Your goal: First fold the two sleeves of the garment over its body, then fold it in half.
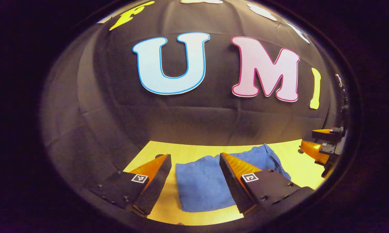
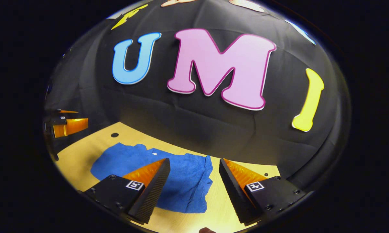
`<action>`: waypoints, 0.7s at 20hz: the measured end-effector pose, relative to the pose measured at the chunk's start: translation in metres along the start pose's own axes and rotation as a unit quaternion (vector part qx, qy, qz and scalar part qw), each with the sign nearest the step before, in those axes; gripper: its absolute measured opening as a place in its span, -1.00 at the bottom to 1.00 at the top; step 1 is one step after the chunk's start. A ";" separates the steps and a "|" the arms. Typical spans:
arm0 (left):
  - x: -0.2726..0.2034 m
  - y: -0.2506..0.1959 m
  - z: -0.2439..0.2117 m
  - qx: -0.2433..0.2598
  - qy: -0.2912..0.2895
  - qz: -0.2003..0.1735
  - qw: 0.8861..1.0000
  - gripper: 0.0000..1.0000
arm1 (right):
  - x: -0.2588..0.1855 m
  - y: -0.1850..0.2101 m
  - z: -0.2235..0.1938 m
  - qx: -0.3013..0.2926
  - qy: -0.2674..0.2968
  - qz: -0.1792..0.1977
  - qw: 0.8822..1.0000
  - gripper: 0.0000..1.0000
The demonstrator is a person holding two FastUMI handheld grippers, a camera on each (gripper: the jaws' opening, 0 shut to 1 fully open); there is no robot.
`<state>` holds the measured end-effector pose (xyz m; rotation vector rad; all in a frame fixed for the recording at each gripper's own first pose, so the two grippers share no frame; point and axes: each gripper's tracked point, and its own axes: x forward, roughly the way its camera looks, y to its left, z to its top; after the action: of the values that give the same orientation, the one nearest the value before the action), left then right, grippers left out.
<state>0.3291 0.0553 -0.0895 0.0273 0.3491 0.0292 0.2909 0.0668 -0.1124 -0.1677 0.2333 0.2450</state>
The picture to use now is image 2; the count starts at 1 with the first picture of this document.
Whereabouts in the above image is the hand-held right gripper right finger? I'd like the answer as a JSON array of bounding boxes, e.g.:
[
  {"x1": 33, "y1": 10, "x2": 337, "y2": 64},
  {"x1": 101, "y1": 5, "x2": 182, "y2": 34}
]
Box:
[{"x1": 219, "y1": 158, "x2": 307, "y2": 227}]

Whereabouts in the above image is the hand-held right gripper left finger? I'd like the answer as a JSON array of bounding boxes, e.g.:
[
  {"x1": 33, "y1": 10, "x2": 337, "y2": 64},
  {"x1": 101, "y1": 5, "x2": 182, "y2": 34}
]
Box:
[{"x1": 82, "y1": 158, "x2": 171, "y2": 225}]

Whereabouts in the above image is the blue button shirt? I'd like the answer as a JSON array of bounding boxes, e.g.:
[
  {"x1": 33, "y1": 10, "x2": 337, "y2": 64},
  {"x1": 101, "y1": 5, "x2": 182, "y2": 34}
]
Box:
[{"x1": 90, "y1": 142, "x2": 213, "y2": 214}]

